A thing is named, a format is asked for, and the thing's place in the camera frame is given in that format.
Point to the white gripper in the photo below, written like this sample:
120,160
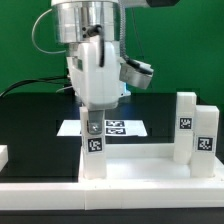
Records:
97,87

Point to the white desk top tray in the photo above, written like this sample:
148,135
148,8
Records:
144,162

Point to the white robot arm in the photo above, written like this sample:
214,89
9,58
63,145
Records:
94,33

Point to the fiducial marker sheet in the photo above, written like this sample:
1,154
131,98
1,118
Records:
113,128

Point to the white left fence bar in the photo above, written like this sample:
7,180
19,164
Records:
3,156

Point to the white fence bar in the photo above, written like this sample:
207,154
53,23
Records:
3,156
83,196

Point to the white front fence bar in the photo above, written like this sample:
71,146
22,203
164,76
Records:
83,196

